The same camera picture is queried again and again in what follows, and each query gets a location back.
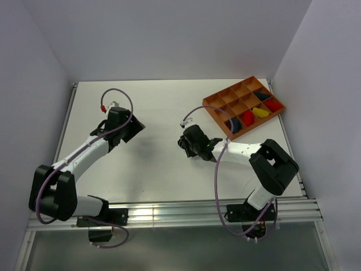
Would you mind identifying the orange compartment tray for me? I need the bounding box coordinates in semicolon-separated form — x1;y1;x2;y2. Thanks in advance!
202;76;285;140

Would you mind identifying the red rolled sock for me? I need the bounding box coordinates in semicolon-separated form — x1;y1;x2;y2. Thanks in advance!
263;99;284;112

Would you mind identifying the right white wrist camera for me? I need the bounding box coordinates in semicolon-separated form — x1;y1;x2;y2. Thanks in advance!
180;117;196;129

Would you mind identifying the red Christmas sock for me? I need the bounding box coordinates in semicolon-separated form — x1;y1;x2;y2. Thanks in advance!
241;110;255;127

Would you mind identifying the black white striped sock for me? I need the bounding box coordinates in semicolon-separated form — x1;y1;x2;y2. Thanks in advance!
178;135;191;155

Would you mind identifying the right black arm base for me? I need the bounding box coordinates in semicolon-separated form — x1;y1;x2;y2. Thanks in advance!
224;203;276;222

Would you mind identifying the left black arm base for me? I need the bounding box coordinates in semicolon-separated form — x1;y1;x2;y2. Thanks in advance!
76;208;129;244

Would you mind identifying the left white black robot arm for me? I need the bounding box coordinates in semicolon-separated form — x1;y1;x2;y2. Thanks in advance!
29;107;145;225

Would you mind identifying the dark green rolled sock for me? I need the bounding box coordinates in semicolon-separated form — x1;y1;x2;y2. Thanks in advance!
253;91;272;101

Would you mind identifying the navy patterned sock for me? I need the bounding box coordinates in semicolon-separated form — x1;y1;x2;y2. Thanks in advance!
227;117;242;134

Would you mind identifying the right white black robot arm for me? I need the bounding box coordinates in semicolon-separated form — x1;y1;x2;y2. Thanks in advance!
178;122;300;220

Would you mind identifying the yellow rolled sock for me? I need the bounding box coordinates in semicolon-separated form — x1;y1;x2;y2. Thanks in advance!
252;107;270;119

